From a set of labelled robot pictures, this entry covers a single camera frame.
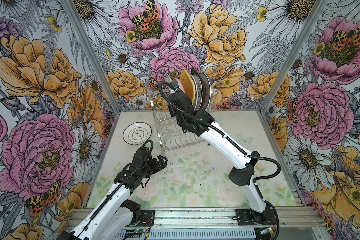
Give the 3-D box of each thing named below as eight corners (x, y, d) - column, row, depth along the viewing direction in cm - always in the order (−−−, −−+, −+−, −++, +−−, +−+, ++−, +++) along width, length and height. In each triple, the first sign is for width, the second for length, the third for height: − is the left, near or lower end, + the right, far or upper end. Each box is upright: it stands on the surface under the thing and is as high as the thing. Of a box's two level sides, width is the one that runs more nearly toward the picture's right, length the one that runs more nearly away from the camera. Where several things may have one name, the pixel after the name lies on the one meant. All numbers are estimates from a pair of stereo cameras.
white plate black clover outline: (120, 144, 104) (119, 142, 102) (127, 123, 116) (126, 121, 114) (149, 144, 104) (148, 142, 102) (153, 123, 116) (152, 121, 114)
